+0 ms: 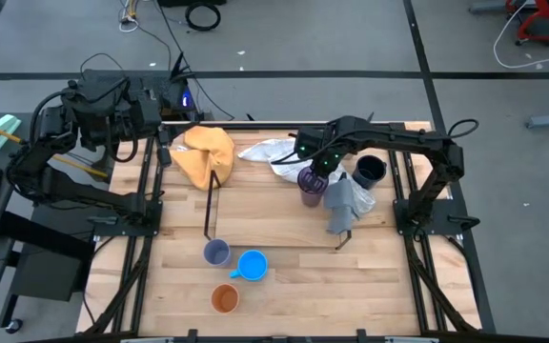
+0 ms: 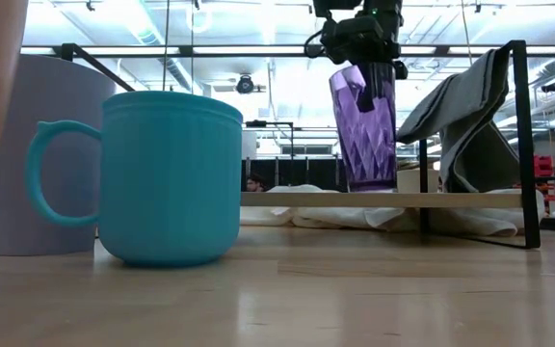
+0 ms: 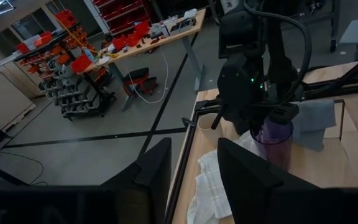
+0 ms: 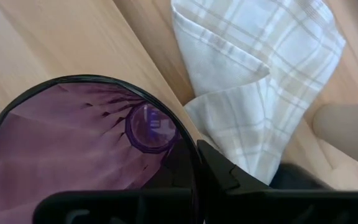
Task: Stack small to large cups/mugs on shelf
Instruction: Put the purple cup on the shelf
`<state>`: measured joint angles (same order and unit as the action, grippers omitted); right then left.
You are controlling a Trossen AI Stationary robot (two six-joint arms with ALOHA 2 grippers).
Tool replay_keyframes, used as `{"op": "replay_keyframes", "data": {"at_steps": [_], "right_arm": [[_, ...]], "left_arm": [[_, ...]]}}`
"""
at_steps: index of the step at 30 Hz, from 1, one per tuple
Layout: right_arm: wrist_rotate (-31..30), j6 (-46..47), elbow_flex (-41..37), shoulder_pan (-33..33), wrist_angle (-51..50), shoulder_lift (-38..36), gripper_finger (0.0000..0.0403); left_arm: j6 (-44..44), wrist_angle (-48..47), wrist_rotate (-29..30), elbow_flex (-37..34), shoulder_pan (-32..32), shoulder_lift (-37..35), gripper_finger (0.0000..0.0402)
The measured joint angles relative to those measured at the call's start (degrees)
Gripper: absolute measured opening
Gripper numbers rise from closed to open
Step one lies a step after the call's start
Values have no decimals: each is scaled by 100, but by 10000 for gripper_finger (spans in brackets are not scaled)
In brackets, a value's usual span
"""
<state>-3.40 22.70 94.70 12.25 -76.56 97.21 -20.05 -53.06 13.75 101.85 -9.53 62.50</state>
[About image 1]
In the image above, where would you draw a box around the black mug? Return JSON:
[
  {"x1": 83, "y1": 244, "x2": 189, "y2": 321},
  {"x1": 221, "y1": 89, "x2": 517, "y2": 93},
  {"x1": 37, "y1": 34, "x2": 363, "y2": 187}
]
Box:
[{"x1": 352, "y1": 154, "x2": 388, "y2": 191}]

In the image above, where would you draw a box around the black computer tower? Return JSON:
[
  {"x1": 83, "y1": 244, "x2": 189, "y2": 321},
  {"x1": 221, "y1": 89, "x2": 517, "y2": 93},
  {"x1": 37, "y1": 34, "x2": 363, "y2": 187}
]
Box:
[{"x1": 81, "y1": 69, "x2": 194, "y2": 123}]

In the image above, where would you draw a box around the purple translucent faceted cup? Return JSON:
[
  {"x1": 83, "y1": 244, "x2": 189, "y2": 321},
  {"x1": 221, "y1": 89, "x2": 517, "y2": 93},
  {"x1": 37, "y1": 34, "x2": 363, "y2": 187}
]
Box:
[{"x1": 296, "y1": 166, "x2": 331, "y2": 209}]

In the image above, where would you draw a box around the lavender plastic cup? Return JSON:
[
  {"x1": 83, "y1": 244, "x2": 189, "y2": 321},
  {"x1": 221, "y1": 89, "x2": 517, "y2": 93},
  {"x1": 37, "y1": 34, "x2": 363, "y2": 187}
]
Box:
[{"x1": 202, "y1": 238, "x2": 233, "y2": 268}]

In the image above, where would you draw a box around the white checked cloth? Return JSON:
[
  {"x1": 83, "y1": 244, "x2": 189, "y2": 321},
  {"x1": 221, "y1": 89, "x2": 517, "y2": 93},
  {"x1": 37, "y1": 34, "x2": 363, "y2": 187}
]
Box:
[{"x1": 237, "y1": 137, "x2": 376, "y2": 215}]

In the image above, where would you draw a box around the black cable coil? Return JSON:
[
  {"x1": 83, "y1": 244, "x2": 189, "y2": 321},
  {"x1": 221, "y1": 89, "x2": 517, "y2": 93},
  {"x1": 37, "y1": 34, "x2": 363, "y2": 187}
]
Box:
[{"x1": 184, "y1": 2, "x2": 222, "y2": 32}]

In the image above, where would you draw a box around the yellow cloth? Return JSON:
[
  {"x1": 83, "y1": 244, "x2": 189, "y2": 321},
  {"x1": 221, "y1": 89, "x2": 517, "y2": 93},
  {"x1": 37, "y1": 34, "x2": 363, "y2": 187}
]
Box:
[{"x1": 169, "y1": 125, "x2": 235, "y2": 192}]

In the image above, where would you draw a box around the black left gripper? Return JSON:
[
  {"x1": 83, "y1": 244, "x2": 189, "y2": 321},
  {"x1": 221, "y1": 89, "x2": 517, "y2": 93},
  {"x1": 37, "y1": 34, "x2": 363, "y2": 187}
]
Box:
[{"x1": 129, "y1": 97, "x2": 173, "y2": 168}]

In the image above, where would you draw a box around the black wire rack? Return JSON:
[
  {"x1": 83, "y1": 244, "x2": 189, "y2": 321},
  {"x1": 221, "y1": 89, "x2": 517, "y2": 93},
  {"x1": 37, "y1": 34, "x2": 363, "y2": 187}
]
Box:
[{"x1": 202, "y1": 169, "x2": 354, "y2": 252}]

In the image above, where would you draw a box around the grey cloth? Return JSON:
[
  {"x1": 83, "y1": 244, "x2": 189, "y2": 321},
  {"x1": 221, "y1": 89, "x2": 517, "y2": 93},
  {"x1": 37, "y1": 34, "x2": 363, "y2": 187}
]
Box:
[{"x1": 322, "y1": 171, "x2": 360, "y2": 235}]

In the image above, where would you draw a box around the black table rig frame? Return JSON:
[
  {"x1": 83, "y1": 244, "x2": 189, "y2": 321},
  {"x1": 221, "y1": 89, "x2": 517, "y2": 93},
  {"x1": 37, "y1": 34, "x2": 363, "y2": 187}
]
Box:
[{"x1": 76, "y1": 121, "x2": 498, "y2": 343}]

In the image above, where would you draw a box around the red rolling stool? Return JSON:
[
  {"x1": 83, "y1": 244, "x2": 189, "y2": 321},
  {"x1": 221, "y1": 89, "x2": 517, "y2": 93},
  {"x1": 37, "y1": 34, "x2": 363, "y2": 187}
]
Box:
[{"x1": 505, "y1": 0, "x2": 549, "y2": 47}]

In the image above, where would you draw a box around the orange plastic cup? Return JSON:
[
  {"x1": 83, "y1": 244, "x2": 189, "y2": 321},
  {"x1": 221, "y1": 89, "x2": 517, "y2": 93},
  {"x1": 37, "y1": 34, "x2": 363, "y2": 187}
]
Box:
[{"x1": 210, "y1": 283, "x2": 241, "y2": 314}]

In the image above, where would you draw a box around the black metal stand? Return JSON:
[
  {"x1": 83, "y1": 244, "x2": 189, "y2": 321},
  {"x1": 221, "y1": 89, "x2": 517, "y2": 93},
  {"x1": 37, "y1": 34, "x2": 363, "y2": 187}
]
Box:
[{"x1": 0, "y1": 183, "x2": 97, "y2": 330}]

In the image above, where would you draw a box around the blue plastic mug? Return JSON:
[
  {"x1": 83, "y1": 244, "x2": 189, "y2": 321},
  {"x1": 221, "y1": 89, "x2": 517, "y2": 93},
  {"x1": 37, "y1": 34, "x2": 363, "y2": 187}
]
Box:
[{"x1": 229, "y1": 250, "x2": 270, "y2": 282}]

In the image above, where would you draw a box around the white floor cable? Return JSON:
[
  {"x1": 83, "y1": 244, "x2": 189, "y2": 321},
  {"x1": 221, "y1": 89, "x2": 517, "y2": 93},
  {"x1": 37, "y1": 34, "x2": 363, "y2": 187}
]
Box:
[{"x1": 492, "y1": 0, "x2": 549, "y2": 71}]

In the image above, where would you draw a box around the black side desk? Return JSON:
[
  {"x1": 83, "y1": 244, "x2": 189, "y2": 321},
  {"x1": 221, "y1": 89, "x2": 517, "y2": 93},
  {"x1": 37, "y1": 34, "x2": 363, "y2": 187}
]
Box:
[{"x1": 0, "y1": 111, "x2": 42, "y2": 244}]

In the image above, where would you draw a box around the yellow pole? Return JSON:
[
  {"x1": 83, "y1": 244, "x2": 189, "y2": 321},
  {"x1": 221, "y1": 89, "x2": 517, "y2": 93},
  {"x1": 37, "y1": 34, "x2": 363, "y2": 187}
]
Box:
[{"x1": 0, "y1": 113, "x2": 109, "y2": 178}]

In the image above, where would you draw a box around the green stapler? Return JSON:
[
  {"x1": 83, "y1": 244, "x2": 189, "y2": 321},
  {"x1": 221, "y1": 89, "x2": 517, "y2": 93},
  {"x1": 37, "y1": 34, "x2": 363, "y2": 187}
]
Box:
[{"x1": 0, "y1": 113, "x2": 22, "y2": 151}]

